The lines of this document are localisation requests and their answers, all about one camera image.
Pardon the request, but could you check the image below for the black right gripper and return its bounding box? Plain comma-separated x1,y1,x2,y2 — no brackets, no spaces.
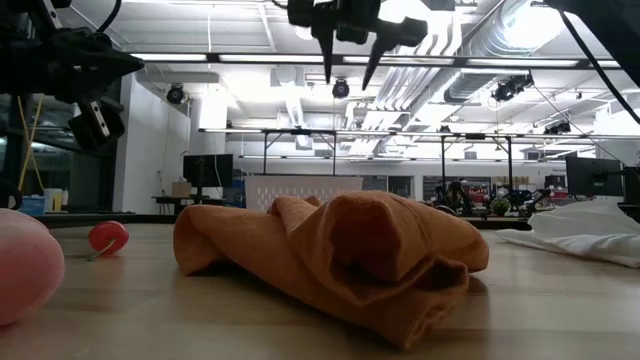
287,0,429,91

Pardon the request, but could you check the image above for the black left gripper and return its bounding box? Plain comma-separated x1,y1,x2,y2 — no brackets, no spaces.
0,0,147,152

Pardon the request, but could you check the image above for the black bar with light strips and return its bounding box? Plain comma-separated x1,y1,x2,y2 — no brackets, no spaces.
130,52,640,70

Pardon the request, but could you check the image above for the blue bin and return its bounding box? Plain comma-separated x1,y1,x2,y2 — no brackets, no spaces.
18,195,47,217

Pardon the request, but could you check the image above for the dark desk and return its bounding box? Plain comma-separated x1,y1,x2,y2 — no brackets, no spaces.
152,195,236,207

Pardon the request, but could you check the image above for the black computer monitor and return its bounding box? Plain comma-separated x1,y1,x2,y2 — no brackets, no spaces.
182,153,235,204
565,156,625,198

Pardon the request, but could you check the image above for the red toy cherry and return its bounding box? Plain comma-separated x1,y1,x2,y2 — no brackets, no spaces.
87,220,130,262

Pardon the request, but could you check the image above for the black track light cluster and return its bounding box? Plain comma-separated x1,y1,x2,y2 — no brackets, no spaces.
492,72,535,104

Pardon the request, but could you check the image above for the white perforated plastic basket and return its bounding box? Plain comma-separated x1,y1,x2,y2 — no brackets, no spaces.
244,174,365,213

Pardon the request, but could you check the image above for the pink toy peach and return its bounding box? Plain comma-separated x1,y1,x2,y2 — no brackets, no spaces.
0,208,67,327

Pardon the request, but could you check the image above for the small green potted plant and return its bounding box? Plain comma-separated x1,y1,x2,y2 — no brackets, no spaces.
489,196,512,217

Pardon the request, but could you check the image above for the orange cloth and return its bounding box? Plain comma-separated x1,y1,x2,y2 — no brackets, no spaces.
172,190,491,351

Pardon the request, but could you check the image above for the white cloth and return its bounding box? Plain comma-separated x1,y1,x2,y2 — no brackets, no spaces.
495,198,640,270

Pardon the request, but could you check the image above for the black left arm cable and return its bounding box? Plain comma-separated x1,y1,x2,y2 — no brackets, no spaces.
94,0,124,36

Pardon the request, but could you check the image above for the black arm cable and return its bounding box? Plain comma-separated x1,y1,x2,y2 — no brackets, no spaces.
94,0,124,36
557,7,640,125

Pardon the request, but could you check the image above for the yellow cable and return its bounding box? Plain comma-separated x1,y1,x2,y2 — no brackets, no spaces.
16,93,45,194

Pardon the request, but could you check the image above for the black background workstation frame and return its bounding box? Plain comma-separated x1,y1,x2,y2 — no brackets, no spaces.
198,128,640,177

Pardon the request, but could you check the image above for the silver ventilation duct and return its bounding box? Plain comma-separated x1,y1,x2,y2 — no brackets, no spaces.
442,0,566,104

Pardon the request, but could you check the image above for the black table frame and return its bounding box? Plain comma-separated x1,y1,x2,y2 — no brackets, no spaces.
29,213,532,231

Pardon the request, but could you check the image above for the black cable loop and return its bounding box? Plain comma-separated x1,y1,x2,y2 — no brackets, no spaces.
0,177,24,211

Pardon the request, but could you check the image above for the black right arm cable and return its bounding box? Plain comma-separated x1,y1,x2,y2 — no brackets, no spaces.
557,7,640,125

